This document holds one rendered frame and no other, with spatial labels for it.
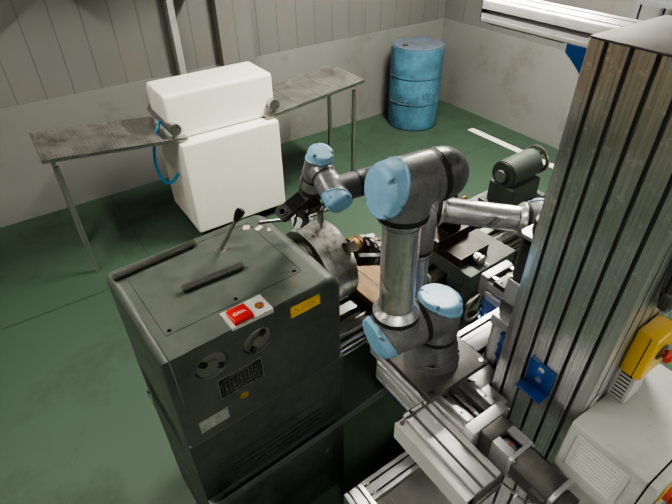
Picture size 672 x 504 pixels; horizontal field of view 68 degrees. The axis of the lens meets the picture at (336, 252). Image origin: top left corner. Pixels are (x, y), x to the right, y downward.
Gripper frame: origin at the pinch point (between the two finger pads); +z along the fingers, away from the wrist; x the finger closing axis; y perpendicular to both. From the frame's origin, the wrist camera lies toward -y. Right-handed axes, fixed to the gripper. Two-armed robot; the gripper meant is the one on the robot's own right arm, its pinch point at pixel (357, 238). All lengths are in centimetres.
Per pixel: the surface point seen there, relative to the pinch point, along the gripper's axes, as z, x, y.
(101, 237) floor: 237, -109, -64
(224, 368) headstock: -30, 3, -73
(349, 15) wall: 292, 2, 221
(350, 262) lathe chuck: -17.4, 7.3, -17.2
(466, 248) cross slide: -21.6, -11.1, 42.1
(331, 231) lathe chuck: -6.9, 15.0, -17.8
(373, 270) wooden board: -1.3, -19.8, 8.0
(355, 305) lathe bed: -12.0, -21.8, -10.2
